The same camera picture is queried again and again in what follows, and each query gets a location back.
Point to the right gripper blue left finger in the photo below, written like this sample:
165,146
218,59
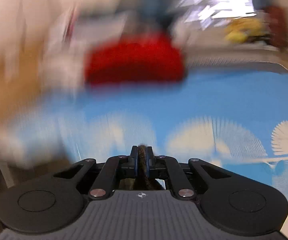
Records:
129,164

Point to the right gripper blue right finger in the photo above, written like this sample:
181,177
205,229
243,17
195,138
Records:
155,165

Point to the brown corduroy pants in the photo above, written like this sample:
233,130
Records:
142,181

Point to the red folded blanket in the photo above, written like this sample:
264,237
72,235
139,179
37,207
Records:
135,58

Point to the blue white patterned bedsheet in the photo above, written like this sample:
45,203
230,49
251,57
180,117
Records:
236,120

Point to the white folded quilt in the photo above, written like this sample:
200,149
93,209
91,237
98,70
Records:
74,35

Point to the yellow plush toys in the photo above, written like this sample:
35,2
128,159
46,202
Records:
239,30

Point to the wooden bed frame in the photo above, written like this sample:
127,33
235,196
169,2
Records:
19,78

